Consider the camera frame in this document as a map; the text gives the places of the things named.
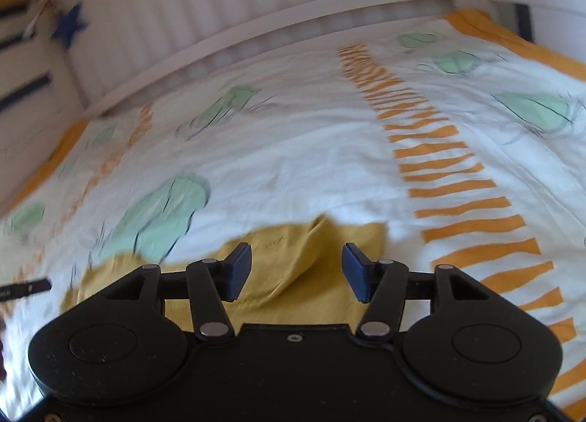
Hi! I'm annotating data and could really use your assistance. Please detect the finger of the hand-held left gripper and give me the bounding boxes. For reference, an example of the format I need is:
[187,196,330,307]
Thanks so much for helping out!
[0,278,52,302]

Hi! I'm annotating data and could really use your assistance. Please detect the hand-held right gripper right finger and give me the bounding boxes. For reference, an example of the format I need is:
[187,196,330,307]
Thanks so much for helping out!
[342,242,492,341]

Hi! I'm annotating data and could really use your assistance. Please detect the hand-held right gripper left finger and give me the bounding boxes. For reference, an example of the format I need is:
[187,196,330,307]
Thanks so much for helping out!
[97,242,253,341]

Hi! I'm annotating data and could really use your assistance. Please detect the yellow knit sweater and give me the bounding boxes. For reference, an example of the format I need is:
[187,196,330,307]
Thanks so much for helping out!
[62,215,433,332]

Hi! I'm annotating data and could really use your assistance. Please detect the leaf printed white duvet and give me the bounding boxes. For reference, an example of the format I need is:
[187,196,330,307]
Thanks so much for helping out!
[0,15,586,422]

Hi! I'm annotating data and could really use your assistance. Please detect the blue star decoration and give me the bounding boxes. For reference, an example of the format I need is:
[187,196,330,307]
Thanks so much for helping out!
[51,2,88,46]

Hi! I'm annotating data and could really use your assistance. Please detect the white wooden bed frame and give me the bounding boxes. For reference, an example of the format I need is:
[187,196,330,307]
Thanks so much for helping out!
[0,0,586,203]

